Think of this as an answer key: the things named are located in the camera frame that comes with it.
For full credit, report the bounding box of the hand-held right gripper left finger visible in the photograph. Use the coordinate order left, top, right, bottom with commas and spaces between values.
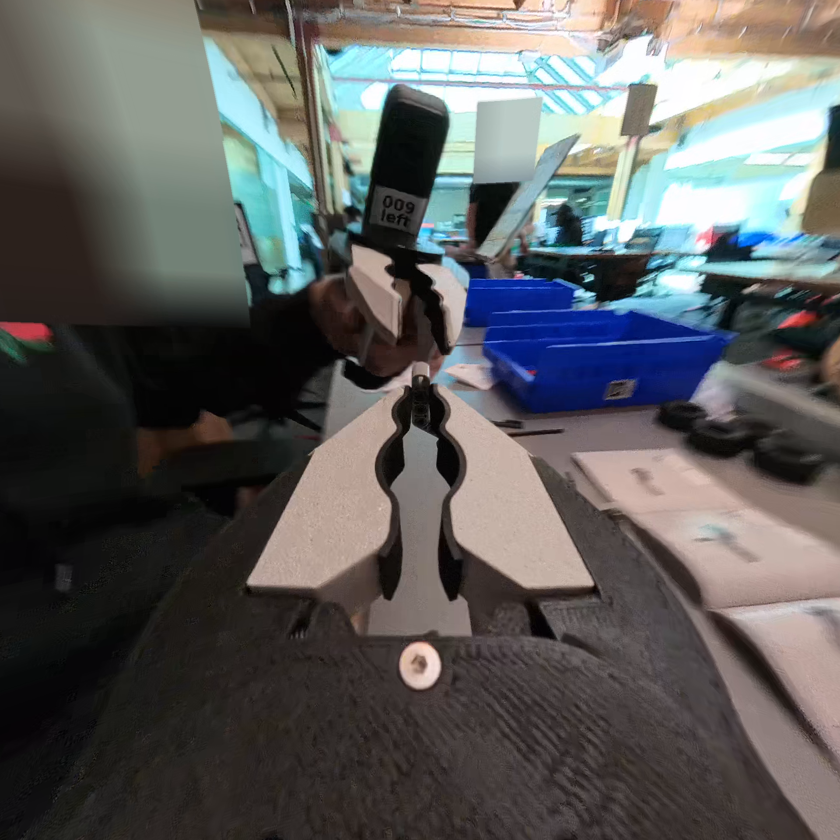
246, 386, 412, 621

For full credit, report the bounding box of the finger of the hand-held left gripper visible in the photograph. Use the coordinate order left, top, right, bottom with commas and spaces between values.
344, 246, 406, 347
412, 262, 469, 357

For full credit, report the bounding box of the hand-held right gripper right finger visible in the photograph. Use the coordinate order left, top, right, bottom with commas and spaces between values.
430, 384, 596, 621

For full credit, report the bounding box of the grey toothed toy brick beam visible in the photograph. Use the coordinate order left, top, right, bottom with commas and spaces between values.
410, 361, 438, 433

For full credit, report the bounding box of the person's left forearm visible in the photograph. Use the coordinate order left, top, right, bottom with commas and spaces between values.
131, 289, 345, 431

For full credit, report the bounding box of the grey desk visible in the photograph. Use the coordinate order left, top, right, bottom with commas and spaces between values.
325, 325, 840, 840

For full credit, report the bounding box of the person's left hand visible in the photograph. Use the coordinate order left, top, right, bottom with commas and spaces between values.
308, 276, 438, 380

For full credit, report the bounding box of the grey board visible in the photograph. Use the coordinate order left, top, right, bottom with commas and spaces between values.
476, 133, 583, 261

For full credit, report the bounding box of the open instruction booklet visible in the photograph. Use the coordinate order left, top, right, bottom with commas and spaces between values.
570, 448, 840, 756

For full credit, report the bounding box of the blue tagged storage bin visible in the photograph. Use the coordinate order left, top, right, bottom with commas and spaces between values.
482, 308, 739, 414

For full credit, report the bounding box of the person's black printed sweatshirt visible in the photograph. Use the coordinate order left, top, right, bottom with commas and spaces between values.
0, 322, 342, 840

